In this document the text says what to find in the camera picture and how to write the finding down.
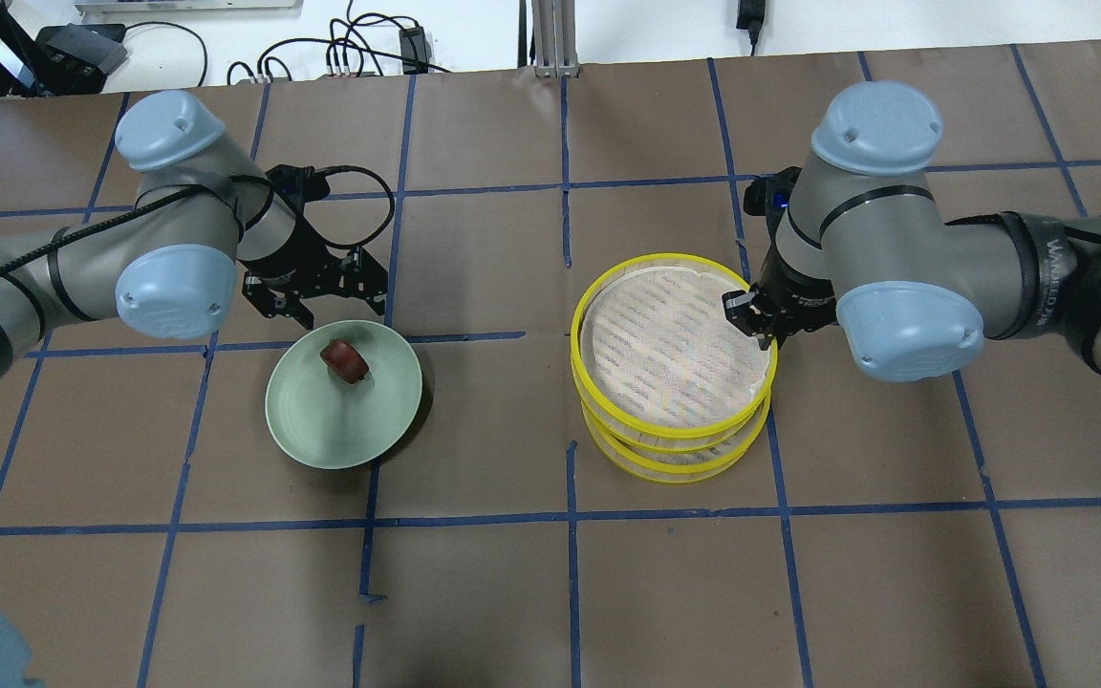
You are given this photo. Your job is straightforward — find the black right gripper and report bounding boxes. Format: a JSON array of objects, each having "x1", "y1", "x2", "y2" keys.
[{"x1": 723, "y1": 279, "x2": 838, "y2": 347}]

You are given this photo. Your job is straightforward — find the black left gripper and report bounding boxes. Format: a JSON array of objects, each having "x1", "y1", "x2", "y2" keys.
[{"x1": 241, "y1": 247, "x2": 389, "y2": 330}]

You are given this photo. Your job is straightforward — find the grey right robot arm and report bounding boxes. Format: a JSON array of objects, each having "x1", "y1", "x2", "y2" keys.
[{"x1": 722, "y1": 81, "x2": 1101, "y2": 382}]

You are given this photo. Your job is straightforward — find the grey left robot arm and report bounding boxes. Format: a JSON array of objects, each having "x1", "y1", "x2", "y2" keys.
[{"x1": 0, "y1": 91, "x2": 389, "y2": 380}]

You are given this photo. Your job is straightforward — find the white mesh steamer cloth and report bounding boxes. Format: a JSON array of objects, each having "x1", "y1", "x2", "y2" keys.
[{"x1": 579, "y1": 266, "x2": 771, "y2": 429}]

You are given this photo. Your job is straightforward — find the yellow rimmed bottom steamer tray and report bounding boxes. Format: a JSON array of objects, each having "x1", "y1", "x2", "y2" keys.
[{"x1": 581, "y1": 400, "x2": 770, "y2": 484}]

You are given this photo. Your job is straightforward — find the brown round bun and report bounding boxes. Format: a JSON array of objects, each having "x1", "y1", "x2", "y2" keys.
[{"x1": 319, "y1": 338, "x2": 370, "y2": 386}]

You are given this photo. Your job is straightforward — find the light green plate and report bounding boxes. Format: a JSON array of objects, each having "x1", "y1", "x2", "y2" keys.
[{"x1": 264, "y1": 319, "x2": 424, "y2": 470}]

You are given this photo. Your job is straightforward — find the black power adapter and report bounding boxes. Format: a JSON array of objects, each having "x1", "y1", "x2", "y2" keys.
[{"x1": 399, "y1": 28, "x2": 432, "y2": 74}]

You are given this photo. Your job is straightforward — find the black hanging plug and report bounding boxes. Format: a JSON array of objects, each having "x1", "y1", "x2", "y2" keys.
[{"x1": 735, "y1": 0, "x2": 768, "y2": 54}]

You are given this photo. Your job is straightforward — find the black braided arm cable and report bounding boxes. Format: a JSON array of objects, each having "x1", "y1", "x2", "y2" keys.
[{"x1": 0, "y1": 164, "x2": 397, "y2": 297}]

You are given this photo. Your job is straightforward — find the black cable bundle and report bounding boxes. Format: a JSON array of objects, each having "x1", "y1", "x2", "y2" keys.
[{"x1": 226, "y1": 0, "x2": 456, "y2": 87}]

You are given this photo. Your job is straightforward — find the black tripod mount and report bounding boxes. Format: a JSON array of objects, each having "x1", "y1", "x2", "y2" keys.
[{"x1": 0, "y1": 1, "x2": 128, "y2": 97}]

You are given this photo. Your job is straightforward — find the aluminium frame post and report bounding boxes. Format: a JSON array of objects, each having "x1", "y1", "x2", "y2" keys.
[{"x1": 528, "y1": 0, "x2": 580, "y2": 78}]

